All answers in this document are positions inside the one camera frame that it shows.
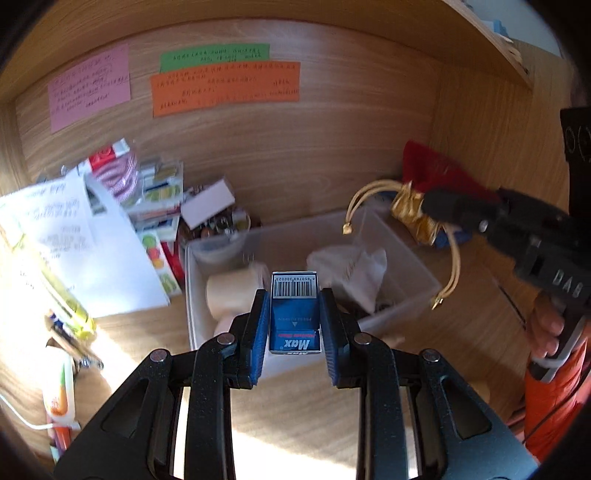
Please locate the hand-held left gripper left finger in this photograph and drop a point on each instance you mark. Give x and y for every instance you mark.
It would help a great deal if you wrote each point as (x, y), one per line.
(261, 337)

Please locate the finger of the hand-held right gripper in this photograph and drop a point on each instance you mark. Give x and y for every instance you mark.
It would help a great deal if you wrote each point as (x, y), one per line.
(448, 203)

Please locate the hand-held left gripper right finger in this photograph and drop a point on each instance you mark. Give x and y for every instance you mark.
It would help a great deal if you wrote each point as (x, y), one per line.
(328, 337)

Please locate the blue staple box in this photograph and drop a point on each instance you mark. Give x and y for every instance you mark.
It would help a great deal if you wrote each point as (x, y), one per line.
(295, 318)

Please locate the white paper cup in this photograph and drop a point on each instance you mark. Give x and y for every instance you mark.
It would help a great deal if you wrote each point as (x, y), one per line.
(233, 288)

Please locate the white cloth bag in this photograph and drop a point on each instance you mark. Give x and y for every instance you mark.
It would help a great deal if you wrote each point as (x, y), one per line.
(351, 267)

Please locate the clear plastic storage box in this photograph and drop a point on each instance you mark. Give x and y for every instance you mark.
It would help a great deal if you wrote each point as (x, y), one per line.
(291, 240)

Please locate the person's right forearm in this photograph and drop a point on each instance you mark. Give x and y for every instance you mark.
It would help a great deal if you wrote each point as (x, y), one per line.
(554, 410)

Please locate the person's right hand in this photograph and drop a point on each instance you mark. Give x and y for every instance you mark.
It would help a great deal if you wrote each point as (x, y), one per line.
(544, 321)

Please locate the wooden desk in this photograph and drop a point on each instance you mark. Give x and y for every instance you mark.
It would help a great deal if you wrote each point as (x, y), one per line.
(471, 295)

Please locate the small white cardboard box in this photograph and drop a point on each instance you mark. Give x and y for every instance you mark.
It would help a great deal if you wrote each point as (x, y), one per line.
(207, 203)

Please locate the wooden shelf board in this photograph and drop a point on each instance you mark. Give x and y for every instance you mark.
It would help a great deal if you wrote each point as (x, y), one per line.
(489, 41)

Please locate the white printed paper sheets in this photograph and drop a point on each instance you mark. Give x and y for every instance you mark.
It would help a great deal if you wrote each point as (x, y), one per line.
(106, 258)

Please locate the metal nail clipper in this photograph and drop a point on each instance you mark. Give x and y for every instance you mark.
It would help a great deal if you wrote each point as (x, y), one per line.
(87, 361)

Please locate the pile of colourful stationery packets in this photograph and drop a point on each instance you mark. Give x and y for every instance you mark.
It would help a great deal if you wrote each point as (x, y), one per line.
(157, 194)

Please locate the yellow plastic bottle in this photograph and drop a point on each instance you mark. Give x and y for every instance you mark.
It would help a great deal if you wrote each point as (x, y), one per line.
(69, 304)

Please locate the orange and white tube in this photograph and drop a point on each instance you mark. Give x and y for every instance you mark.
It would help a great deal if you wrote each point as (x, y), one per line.
(57, 392)

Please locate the red and white striped packet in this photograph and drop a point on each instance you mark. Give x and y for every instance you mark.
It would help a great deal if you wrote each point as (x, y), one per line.
(115, 170)

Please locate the orange marker pen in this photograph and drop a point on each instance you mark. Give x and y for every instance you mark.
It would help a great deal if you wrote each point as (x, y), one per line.
(60, 438)

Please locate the orange sticky note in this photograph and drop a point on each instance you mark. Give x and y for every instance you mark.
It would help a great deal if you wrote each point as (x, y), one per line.
(221, 90)

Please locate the green sticky note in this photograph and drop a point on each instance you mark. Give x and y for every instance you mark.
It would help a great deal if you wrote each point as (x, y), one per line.
(212, 57)

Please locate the pink sticky note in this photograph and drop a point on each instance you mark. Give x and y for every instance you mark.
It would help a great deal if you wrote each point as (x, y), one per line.
(87, 85)

